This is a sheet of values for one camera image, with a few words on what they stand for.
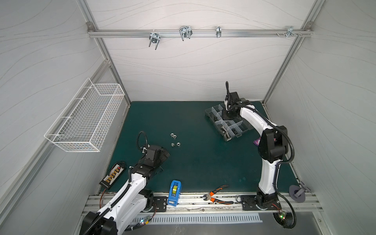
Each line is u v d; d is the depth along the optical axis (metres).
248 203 0.73
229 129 0.99
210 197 0.76
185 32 0.77
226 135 0.99
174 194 0.73
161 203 0.73
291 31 0.76
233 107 0.70
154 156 0.64
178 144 0.95
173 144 0.95
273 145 0.53
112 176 0.81
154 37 0.79
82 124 0.68
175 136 0.98
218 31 0.78
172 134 0.99
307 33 0.78
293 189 0.78
